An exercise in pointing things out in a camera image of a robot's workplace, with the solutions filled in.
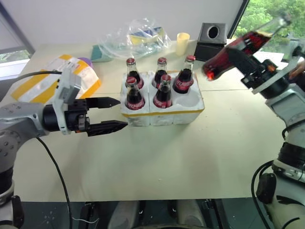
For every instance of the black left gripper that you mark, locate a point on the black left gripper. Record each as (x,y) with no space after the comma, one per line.
(75,117)

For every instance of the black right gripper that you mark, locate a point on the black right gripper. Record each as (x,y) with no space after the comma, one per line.
(259,71)

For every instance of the glass cola bottle red cap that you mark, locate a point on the glass cola bottle red cap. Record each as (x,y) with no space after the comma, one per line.
(221,62)
(184,81)
(131,71)
(160,71)
(134,97)
(164,95)

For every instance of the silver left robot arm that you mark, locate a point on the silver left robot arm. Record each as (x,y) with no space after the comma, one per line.
(19,119)

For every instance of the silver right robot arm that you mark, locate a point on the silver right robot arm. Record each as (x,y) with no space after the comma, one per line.
(286,112)

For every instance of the black tissue box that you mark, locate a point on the black tissue box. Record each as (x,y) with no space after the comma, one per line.
(207,50)

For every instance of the white foam crate yellow tape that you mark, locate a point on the white foam crate yellow tape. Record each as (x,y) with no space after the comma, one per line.
(166,117)

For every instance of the person's bare hand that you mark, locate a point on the person's bare hand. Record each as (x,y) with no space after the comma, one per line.
(297,69)

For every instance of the white paper sheet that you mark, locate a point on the white paper sheet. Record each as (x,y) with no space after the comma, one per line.
(274,58)

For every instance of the purple round object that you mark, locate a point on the purple round object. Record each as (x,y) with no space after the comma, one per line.
(86,61)

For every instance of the teal sponge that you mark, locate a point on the teal sponge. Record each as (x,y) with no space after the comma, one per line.
(97,54)

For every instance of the cream plastic cup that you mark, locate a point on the cream plastic cup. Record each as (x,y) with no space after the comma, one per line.
(182,45)

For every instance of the yellow white striped bag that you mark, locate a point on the yellow white striped bag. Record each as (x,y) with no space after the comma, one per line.
(47,81)

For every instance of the clear plastic bag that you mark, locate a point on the clear plastic bag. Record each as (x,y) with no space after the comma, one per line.
(119,40)

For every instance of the blue and yellow pack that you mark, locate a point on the blue and yellow pack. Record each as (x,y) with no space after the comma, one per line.
(145,34)

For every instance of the grey rounded shape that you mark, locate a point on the grey rounded shape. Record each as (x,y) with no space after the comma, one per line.
(190,214)

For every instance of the dark window frame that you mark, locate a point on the dark window frame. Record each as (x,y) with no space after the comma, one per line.
(238,17)

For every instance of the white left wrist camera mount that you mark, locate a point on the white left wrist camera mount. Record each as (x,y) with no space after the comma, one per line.
(64,82)

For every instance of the grey window frame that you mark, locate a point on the grey window frame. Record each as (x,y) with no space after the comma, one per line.
(21,35)

